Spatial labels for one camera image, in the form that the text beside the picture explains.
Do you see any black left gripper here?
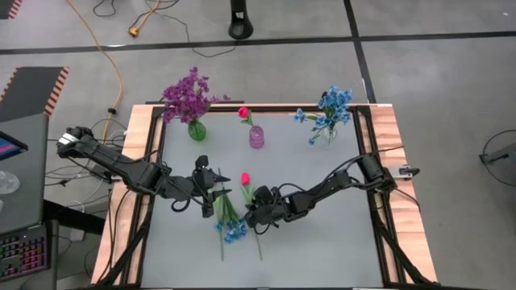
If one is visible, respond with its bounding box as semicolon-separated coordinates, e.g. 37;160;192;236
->
176;155;233;219

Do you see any blue artificial flower bunch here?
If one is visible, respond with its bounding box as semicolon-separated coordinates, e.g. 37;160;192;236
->
293;84;355;147
212;168;250;245

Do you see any purple artificial flower bunch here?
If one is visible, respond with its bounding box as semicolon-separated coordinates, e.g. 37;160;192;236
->
160;80;202;126
177;66;231;122

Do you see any green glass vase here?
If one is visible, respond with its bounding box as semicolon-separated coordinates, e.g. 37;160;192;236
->
187;118;207;142

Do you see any pink glass vase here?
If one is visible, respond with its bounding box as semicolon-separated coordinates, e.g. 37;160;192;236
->
248;124;266;150

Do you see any clear glass vase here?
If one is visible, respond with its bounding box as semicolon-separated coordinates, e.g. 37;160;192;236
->
318;124;339;149

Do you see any black desk leg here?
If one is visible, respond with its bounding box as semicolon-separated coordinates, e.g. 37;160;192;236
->
42;199;106;237

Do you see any wooden table border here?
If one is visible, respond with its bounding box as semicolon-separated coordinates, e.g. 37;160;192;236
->
91;103;439;285

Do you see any black floor stand base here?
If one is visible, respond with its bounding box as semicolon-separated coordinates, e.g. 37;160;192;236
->
227;0;255;40

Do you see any grey laptop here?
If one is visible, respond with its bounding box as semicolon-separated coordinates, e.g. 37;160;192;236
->
0;112;50;235

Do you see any backlit keyboard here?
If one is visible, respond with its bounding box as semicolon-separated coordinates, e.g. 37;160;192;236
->
0;225;52;283

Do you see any black mat orange striped edge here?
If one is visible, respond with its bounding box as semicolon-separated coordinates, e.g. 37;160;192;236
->
0;0;24;20
0;66;71;122

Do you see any black aluminium table frame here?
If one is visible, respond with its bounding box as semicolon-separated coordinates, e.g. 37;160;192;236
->
93;102;439;289

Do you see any long yellow cable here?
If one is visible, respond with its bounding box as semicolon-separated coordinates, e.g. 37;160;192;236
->
65;0;124;142

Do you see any yellow cable with plug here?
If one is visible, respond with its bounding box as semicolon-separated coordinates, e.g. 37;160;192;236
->
127;0;161;38

